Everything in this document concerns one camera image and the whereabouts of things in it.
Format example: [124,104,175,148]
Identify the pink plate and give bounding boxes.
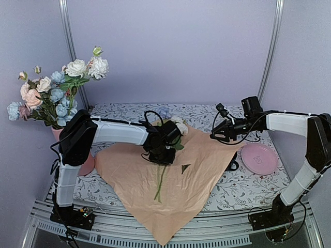
[241,143,278,175]

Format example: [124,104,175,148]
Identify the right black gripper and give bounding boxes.
[210,117,259,143]

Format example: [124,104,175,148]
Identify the small blue flower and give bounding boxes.
[154,106,171,204]

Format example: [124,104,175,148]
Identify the aluminium frame post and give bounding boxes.
[58,0,90,109]
[258,0,284,101]

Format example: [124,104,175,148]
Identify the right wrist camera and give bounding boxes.
[216,103,235,125]

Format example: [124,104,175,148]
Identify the green paper bouquet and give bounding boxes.
[95,127,240,245]

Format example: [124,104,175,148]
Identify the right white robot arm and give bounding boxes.
[210,96,330,225]

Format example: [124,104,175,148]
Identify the blue hydrangea flower bunch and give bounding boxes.
[7,71,78,129]

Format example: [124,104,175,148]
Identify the floral patterned table mat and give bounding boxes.
[46,103,293,211]

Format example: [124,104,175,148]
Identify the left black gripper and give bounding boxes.
[149,144,176,165]

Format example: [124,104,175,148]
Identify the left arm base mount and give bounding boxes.
[50,203,95,230]

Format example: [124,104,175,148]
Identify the white flower leafy stems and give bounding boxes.
[60,46,110,110]

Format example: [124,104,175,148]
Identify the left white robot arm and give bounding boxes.
[50,110,182,224]

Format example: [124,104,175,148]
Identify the dark blue mug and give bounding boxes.
[226,152,239,171]

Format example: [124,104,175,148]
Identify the aluminium front rail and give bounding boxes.
[22,199,325,247]

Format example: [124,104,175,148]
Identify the pale pink rose stem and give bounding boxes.
[18,71,42,109]

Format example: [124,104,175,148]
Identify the left aluminium frame post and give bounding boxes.
[58,0,90,109]

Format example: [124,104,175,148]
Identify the pink cylindrical vase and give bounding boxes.
[51,128,95,176]

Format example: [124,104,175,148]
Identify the right aluminium frame post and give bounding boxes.
[258,0,284,101]

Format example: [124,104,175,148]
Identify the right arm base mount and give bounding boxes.
[248,207,294,243]

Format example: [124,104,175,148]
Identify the loose dark green leaf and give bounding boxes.
[181,164,191,174]

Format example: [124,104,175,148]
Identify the mauve and cream rose stem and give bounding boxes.
[19,76,54,126]

